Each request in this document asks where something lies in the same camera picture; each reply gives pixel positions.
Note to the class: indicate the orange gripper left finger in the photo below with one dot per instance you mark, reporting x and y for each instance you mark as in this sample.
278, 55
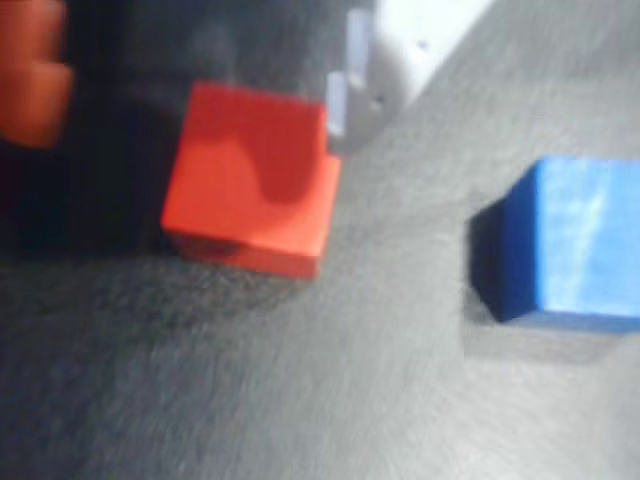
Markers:
30, 75

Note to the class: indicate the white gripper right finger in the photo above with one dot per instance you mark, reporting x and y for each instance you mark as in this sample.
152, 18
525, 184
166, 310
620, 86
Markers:
400, 60

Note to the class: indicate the red cube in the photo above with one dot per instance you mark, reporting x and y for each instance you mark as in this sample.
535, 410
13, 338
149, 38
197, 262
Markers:
240, 200

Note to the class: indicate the blue cube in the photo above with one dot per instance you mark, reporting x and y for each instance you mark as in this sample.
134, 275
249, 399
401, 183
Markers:
575, 240

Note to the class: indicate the black felt mat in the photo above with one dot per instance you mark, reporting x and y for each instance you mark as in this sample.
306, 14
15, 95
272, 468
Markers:
300, 375

